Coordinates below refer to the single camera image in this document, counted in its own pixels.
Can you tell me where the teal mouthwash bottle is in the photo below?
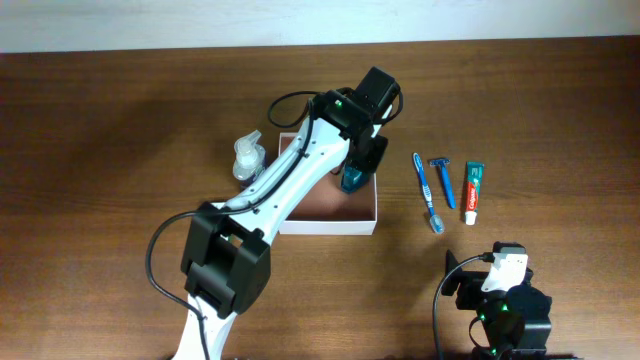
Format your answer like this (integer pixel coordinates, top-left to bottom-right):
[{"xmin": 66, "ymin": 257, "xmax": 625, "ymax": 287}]
[{"xmin": 340, "ymin": 166, "xmax": 370, "ymax": 194}]

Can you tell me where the clear hand soap pump bottle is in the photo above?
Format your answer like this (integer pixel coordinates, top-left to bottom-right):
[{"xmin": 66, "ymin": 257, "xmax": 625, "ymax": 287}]
[{"xmin": 232, "ymin": 130, "xmax": 266, "ymax": 188}]

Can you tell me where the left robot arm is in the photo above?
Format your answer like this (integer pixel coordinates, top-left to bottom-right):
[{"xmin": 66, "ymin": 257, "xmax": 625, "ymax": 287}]
[{"xmin": 175, "ymin": 67, "xmax": 403, "ymax": 359}]

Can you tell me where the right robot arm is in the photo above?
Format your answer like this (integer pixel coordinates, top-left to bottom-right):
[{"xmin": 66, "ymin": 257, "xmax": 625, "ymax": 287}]
[{"xmin": 432, "ymin": 242, "xmax": 552, "ymax": 359}]

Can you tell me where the blue white toothbrush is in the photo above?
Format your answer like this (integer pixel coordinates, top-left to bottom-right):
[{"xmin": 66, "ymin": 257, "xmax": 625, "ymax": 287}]
[{"xmin": 412, "ymin": 152, "xmax": 445, "ymax": 234}]

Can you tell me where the white open cardboard box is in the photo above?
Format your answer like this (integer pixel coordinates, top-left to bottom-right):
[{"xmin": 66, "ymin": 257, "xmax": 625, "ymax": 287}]
[{"xmin": 278, "ymin": 133, "xmax": 377, "ymax": 235}]

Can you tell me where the blue disposable razor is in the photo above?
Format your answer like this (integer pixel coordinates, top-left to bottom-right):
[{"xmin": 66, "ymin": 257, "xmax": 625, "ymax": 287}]
[{"xmin": 429, "ymin": 157, "xmax": 457, "ymax": 209}]

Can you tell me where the red green toothpaste tube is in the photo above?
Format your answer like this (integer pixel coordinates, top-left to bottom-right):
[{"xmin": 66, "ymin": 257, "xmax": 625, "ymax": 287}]
[{"xmin": 464, "ymin": 162, "xmax": 485, "ymax": 226}]

